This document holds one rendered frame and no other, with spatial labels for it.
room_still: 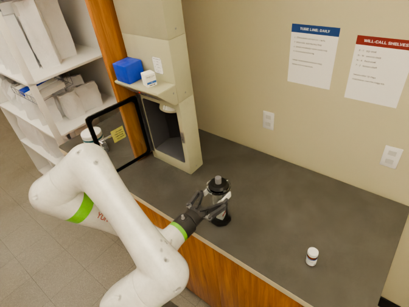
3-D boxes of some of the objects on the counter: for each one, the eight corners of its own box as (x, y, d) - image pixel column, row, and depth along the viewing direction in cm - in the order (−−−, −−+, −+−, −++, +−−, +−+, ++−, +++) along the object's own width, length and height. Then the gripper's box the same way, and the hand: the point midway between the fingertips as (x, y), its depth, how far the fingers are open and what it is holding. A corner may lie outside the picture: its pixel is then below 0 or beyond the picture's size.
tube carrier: (218, 205, 149) (216, 173, 136) (235, 215, 143) (235, 183, 130) (204, 218, 143) (201, 186, 130) (223, 229, 137) (220, 197, 124)
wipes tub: (100, 142, 208) (93, 123, 199) (111, 147, 201) (104, 129, 192) (84, 151, 201) (76, 133, 191) (95, 158, 193) (87, 139, 184)
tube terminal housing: (179, 136, 203) (157, 19, 156) (216, 151, 186) (205, 24, 138) (153, 156, 189) (120, 32, 141) (191, 175, 171) (168, 41, 124)
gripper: (208, 228, 113) (241, 193, 126) (168, 204, 125) (202, 174, 138) (209, 240, 117) (241, 204, 130) (171, 215, 129) (204, 186, 142)
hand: (218, 192), depth 133 cm, fingers closed on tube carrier, 9 cm apart
